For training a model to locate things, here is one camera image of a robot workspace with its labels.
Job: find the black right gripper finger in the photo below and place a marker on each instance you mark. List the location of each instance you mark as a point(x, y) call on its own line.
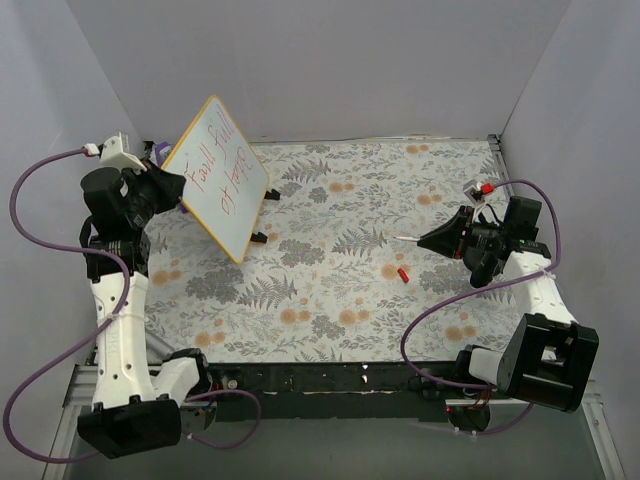
point(445, 243)
point(454, 227)

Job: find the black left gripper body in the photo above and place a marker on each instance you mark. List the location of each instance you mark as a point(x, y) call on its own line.
point(163, 182)

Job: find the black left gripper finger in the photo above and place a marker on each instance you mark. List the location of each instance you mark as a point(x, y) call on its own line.
point(169, 189)
point(150, 168)

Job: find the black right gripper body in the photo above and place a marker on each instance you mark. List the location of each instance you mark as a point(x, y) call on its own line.
point(463, 236)

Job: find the red marker cap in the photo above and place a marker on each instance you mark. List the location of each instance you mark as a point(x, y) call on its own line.
point(403, 275)

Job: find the yellow framed whiteboard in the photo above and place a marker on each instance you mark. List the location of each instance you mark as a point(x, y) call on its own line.
point(225, 182)

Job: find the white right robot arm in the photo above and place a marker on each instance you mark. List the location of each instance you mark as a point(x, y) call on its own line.
point(549, 357)

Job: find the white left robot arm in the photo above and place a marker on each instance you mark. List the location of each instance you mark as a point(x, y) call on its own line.
point(133, 411)

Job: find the purple metronome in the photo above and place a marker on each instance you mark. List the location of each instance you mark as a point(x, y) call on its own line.
point(162, 152)

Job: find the black orange-tipped flashlight on stand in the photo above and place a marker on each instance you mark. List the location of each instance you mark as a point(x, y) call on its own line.
point(484, 271)

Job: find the floral patterned tablecloth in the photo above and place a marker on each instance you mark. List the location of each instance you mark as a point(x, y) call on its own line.
point(325, 287)

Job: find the silver microphone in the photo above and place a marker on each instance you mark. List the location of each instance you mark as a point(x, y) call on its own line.
point(158, 346)

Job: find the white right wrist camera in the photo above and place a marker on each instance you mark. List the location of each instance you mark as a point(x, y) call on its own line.
point(478, 193)

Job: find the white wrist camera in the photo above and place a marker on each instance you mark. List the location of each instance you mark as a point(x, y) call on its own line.
point(478, 193)
point(116, 154)

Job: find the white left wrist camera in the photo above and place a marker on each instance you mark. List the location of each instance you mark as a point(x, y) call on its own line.
point(116, 154)

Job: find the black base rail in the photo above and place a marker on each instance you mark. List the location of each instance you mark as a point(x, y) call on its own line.
point(330, 390)

